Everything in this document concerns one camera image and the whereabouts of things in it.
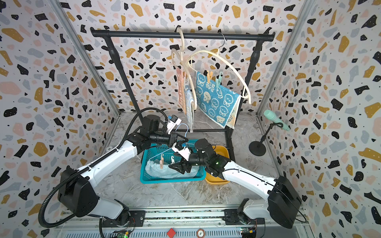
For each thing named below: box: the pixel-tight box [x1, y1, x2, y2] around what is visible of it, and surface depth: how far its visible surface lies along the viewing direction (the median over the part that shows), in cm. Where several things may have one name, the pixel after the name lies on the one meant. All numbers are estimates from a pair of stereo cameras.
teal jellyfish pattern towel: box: [195, 70, 242, 130], surface depth 74 cm
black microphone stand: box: [248, 122, 284, 157], surface depth 102 cm
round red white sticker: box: [196, 228, 205, 238], surface depth 72 cm
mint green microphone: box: [263, 109, 290, 132], surface depth 76 cm
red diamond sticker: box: [166, 227, 177, 238], surface depth 71 cm
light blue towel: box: [144, 159, 201, 179], surface depth 78 cm
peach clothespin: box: [159, 156, 165, 170], surface depth 76 cm
